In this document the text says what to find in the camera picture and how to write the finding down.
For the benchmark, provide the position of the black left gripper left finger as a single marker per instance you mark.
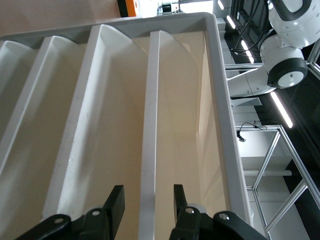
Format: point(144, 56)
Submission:
point(100, 225)

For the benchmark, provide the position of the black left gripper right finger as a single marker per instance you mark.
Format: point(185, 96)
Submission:
point(195, 225)

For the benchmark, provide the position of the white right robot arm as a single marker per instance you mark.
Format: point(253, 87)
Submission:
point(282, 57)

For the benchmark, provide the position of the white drawer cabinet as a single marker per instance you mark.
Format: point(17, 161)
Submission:
point(222, 95)

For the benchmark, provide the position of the white ceiling light strip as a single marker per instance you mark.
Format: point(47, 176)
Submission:
point(230, 22)
point(281, 110)

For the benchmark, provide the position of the aluminium profile frame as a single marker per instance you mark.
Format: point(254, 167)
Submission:
point(265, 160)

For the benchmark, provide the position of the orange button enclosure box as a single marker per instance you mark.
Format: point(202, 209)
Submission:
point(131, 7)

